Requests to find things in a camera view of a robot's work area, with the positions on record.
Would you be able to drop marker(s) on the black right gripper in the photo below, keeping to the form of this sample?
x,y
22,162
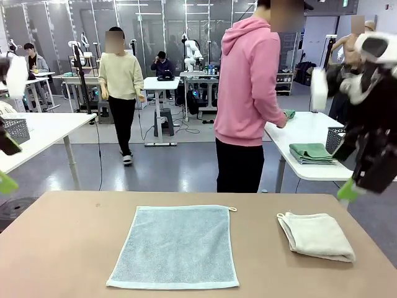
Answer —
x,y
376,158

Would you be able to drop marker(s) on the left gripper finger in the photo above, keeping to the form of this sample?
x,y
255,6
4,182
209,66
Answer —
x,y
9,141
6,183

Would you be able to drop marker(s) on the cream towel with loop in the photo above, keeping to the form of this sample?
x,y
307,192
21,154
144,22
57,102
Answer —
x,y
316,236

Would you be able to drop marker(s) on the small green cloth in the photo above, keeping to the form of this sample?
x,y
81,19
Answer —
x,y
291,114

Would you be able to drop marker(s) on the light blue towel with loop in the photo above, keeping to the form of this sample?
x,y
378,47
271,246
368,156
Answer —
x,y
173,245

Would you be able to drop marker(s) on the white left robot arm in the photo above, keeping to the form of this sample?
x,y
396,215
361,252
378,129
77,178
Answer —
x,y
17,77

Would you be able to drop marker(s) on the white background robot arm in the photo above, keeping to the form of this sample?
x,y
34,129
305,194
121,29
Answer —
x,y
190,52

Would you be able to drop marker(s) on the person's right forearm pink sleeve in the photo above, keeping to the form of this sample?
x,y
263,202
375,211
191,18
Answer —
x,y
268,113

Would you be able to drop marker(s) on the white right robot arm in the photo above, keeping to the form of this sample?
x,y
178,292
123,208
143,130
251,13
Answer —
x,y
319,90

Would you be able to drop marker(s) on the grey plastic mesh basket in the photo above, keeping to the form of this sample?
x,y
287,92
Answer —
x,y
334,139
17,128

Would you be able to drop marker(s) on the person's right hand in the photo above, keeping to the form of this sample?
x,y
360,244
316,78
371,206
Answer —
x,y
281,123

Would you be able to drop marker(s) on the folded grey-blue towel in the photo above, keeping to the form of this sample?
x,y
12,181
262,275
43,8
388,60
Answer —
x,y
319,162

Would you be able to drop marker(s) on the folded green towel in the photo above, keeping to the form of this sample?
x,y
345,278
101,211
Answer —
x,y
310,150

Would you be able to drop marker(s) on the seated person grey jacket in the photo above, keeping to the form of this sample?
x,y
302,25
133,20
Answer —
x,y
35,62

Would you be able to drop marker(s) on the black tripod stand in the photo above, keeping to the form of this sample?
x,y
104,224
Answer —
x,y
81,77

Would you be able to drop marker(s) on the grey step stool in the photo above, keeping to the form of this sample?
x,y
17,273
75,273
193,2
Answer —
x,y
104,113
164,122

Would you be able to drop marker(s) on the black backpack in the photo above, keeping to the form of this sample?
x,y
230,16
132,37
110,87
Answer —
x,y
305,73

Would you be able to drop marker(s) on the white storage shelf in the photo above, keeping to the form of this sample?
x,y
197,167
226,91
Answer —
x,y
285,81

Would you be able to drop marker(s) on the bare mannequin with black skirt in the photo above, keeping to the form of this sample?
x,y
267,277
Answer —
x,y
342,49

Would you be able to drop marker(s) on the black stand with white top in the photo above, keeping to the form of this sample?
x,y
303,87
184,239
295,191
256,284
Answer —
x,y
329,49

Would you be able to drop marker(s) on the person in cream sweater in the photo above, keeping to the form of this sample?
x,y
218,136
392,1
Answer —
x,y
121,83

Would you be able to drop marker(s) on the person in pink hoodie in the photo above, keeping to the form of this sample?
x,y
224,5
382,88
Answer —
x,y
245,93

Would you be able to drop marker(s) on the white standing desk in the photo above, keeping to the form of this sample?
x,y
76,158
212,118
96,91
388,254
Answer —
x,y
159,84

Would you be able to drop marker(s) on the black bag on desk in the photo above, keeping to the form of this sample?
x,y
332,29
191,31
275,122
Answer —
x,y
166,76

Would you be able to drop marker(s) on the seated person dark jacket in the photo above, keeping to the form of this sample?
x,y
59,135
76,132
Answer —
x,y
162,66

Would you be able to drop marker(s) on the white workbench desk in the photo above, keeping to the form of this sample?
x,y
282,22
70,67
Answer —
x,y
198,76

